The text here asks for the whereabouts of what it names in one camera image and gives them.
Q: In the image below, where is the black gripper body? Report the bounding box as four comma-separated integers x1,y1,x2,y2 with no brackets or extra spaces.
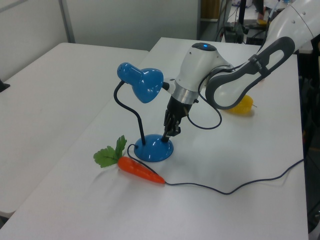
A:
165,96,199,124

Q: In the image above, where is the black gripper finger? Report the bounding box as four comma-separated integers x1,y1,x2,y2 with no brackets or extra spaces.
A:
161,109,176,144
171,119,182,138

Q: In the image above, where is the blue desk lamp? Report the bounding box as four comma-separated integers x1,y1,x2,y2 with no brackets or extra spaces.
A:
113,62,175,163

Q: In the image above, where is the orange toy carrot with leaves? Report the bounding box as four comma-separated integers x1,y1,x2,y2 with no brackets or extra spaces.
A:
93,135,166,186

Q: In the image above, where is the yellow toy starfruit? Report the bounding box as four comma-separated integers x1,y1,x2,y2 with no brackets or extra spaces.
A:
223,94,257,116

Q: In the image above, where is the black equipment box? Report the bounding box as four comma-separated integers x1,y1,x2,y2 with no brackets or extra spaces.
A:
223,22,249,44

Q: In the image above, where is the black stand pole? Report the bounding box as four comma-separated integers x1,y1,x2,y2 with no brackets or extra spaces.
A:
238,0,248,26

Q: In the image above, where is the black table clamp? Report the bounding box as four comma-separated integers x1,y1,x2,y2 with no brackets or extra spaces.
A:
0,77,12,93

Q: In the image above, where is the dark gripper cable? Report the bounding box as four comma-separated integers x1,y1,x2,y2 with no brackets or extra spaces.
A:
186,72,223,130

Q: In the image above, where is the dark lamp power cable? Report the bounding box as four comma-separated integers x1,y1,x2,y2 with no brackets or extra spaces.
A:
127,143,305,196

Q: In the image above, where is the black strap on arm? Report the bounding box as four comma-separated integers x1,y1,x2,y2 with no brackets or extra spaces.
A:
248,53,272,79

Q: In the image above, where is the grey metal partition post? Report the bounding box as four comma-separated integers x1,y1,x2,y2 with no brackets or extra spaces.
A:
59,0,76,44

